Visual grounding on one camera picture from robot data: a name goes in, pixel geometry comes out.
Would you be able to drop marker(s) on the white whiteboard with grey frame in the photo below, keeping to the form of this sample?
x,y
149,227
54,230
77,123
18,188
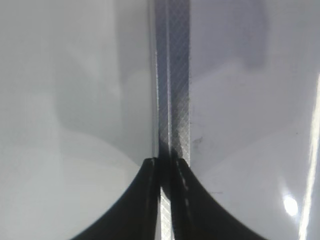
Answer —
x,y
91,88

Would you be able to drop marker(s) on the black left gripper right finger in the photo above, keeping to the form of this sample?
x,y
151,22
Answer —
x,y
196,215

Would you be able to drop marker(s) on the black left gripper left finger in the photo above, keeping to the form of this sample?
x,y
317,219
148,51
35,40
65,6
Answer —
x,y
134,215

